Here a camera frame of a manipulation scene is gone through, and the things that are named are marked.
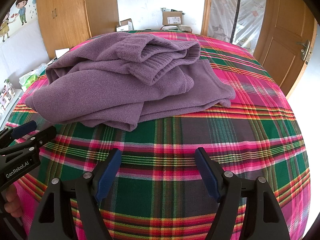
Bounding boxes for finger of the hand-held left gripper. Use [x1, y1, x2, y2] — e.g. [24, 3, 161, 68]
[0, 120, 37, 150]
[5, 125, 57, 161]

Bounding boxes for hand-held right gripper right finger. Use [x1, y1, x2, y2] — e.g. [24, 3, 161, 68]
[194, 147, 292, 240]

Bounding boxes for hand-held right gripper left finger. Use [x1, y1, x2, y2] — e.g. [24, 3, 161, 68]
[28, 148, 122, 240]

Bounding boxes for purple fleece pants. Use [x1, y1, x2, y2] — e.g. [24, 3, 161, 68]
[25, 59, 237, 132]

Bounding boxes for person's left hand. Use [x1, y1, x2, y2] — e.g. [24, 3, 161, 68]
[3, 185, 23, 221]

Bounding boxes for cluster of small cosmetic boxes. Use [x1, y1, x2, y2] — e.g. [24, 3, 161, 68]
[0, 79, 16, 115]

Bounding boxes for white paper carton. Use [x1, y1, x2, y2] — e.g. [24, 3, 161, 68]
[55, 49, 71, 59]

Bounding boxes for wooden wardrobe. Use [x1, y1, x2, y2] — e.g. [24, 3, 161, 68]
[36, 0, 120, 60]

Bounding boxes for small white cardboard box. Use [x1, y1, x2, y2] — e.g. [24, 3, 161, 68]
[116, 19, 135, 32]

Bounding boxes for wooden door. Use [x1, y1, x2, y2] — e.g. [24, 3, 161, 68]
[252, 0, 317, 100]

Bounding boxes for brown cardboard box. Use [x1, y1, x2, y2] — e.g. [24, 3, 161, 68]
[161, 10, 185, 26]

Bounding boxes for printed plastic door curtain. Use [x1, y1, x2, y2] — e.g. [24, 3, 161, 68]
[208, 0, 268, 55]

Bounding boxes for cartoon couple wall sticker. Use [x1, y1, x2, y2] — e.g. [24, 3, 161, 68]
[0, 0, 38, 43]

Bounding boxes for metal door handle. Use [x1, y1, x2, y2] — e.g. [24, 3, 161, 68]
[296, 40, 313, 62]

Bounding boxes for wooden door frame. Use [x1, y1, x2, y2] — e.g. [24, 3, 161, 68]
[200, 0, 213, 36]

